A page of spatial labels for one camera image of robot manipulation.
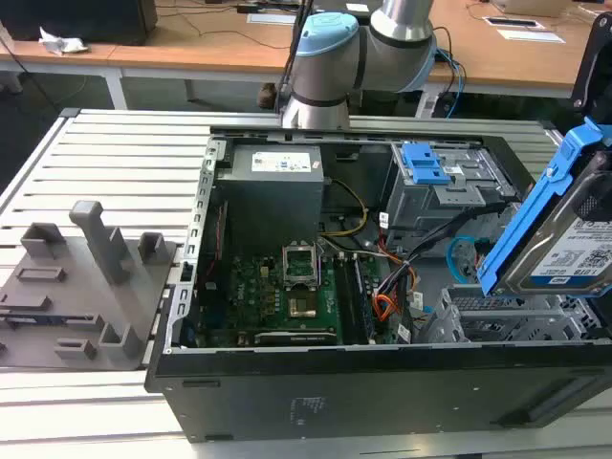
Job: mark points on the hard disk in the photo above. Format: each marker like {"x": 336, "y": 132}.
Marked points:
{"x": 535, "y": 229}

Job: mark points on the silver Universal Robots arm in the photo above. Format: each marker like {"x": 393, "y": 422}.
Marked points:
{"x": 330, "y": 62}

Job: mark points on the grey metal disk bay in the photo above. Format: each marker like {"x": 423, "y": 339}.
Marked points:
{"x": 507, "y": 320}

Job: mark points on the black RAM slot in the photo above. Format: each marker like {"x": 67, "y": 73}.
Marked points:
{"x": 343, "y": 301}
{"x": 364, "y": 301}

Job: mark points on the white paper sheet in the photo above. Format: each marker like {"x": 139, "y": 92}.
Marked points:
{"x": 531, "y": 36}

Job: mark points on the blue plastic cage latch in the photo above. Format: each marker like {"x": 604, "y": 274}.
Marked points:
{"x": 425, "y": 165}

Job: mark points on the grey metal drive cage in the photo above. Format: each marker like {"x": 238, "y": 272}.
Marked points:
{"x": 416, "y": 205}

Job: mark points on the brown shoe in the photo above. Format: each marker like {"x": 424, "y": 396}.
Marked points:
{"x": 266, "y": 95}

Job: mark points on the grey power supply unit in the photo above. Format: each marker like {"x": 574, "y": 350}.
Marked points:
{"x": 272, "y": 205}

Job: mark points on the CPU socket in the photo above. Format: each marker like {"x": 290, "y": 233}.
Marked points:
{"x": 303, "y": 307}

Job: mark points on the black open PC case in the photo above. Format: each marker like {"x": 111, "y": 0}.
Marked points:
{"x": 382, "y": 397}

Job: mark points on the black graphics card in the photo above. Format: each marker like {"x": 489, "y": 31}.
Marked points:
{"x": 296, "y": 337}

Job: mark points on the green motherboard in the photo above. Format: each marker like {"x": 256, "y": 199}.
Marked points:
{"x": 258, "y": 296}

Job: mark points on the wooden desk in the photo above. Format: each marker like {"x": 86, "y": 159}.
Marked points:
{"x": 191, "y": 45}

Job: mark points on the black box on desk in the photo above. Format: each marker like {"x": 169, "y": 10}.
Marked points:
{"x": 76, "y": 19}

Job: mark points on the crumpled white paper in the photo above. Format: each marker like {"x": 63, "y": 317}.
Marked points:
{"x": 62, "y": 44}

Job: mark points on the grey parts rack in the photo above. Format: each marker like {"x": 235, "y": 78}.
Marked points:
{"x": 72, "y": 306}

